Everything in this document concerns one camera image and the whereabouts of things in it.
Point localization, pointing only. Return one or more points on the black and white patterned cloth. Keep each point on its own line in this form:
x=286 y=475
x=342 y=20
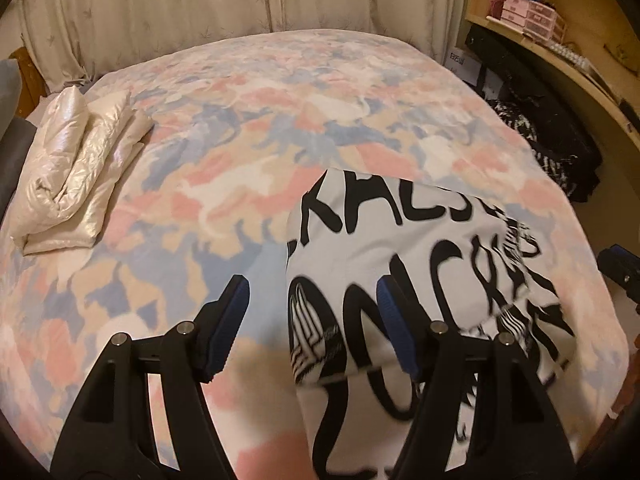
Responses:
x=515 y=120

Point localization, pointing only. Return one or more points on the white cardboard box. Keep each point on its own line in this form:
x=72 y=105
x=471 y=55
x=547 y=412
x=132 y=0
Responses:
x=460 y=62

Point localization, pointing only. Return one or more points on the black and white printed jacket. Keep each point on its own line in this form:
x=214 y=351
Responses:
x=400 y=240

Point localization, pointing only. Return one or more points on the brown wall ornament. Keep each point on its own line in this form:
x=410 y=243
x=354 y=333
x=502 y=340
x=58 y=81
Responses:
x=620 y=52

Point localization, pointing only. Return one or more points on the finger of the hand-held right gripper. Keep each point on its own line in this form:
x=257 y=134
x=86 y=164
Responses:
x=617 y=267

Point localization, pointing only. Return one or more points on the white shiny puffer jacket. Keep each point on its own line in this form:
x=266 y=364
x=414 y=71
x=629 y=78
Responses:
x=75 y=160

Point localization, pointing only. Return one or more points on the pink drawer organizer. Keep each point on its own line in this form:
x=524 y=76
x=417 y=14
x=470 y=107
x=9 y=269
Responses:
x=530 y=15

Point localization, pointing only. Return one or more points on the white keyboard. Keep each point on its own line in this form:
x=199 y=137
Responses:
x=570 y=55

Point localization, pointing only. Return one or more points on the pastel patterned bedspread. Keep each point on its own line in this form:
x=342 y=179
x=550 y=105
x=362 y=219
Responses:
x=250 y=110

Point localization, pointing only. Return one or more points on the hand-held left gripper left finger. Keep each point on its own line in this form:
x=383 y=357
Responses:
x=227 y=330

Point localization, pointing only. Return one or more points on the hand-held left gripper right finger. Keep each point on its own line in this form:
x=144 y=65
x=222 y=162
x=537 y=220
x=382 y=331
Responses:
x=395 y=325

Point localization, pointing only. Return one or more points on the beige patterned curtain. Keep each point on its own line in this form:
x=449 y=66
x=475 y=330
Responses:
x=200 y=0

